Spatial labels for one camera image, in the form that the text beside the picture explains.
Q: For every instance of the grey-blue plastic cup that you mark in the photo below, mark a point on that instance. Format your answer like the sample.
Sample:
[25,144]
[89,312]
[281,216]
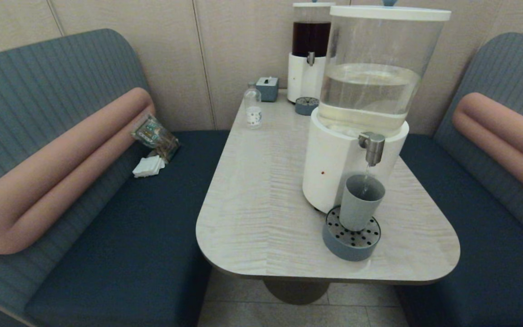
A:
[359,209]

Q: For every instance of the large silver dispenser tap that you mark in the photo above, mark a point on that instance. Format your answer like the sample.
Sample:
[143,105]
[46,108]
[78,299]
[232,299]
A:
[374,147]

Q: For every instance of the small clear plastic bottle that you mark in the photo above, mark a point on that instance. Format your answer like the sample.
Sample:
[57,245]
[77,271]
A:
[253,116]

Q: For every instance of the large clear water dispenser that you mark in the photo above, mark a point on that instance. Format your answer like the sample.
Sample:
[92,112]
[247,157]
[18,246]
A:
[329,168]

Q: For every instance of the small blue round drip tray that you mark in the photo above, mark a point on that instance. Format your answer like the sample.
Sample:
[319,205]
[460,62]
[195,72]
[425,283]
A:
[306,109]

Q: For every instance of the blue-grey tissue box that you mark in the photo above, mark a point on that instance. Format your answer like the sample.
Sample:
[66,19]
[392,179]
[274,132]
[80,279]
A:
[268,91]

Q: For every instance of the dark drink dispenser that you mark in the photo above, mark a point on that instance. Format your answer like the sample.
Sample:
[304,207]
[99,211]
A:
[304,77]

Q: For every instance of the clear plastic snack bag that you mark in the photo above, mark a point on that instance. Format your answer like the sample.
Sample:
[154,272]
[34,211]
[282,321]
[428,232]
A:
[155,136]

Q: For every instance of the white paper napkins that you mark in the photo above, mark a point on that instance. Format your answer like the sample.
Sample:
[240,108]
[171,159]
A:
[148,168]

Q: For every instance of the small silver dispenser tap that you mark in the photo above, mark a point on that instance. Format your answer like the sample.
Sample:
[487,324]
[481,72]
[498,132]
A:
[310,58]

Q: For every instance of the grey perforated drip tray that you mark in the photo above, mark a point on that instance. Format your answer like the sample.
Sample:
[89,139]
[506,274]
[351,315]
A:
[347,252]

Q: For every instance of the blue upholstered sofa bench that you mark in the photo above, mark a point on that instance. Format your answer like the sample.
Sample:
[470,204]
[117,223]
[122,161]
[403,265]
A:
[470,250]
[130,227]

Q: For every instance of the pink bolster cushion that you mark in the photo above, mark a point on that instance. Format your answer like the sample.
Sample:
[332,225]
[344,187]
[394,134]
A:
[39,181]
[502,131]

